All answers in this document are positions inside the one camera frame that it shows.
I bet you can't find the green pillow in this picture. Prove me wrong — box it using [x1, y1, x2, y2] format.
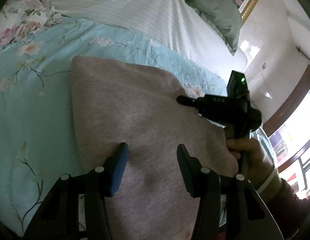
[162, 0, 243, 57]

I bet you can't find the dark wall rod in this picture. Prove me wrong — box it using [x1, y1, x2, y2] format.
[295, 45, 310, 64]

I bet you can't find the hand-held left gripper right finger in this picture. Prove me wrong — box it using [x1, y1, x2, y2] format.
[176, 144, 284, 240]

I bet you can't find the person's right forearm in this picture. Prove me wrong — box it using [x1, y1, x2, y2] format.
[255, 169, 310, 240]

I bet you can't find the person's right hand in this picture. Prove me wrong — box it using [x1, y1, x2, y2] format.
[226, 137, 276, 188]

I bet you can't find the brown wooden window frame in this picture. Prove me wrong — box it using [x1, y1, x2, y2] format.
[262, 65, 310, 138]

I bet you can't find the dark window railing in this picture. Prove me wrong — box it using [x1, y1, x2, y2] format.
[292, 152, 310, 188]

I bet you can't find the teal floral bed sheet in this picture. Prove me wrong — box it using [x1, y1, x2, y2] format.
[0, 0, 273, 238]

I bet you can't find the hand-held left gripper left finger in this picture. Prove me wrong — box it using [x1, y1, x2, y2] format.
[24, 142, 130, 240]

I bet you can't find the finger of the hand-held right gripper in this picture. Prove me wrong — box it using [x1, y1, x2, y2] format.
[176, 95, 207, 110]

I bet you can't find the white striped blanket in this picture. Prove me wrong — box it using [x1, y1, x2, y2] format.
[42, 0, 248, 80]

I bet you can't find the pink knit sweater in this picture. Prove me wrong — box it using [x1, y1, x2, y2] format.
[70, 55, 240, 240]

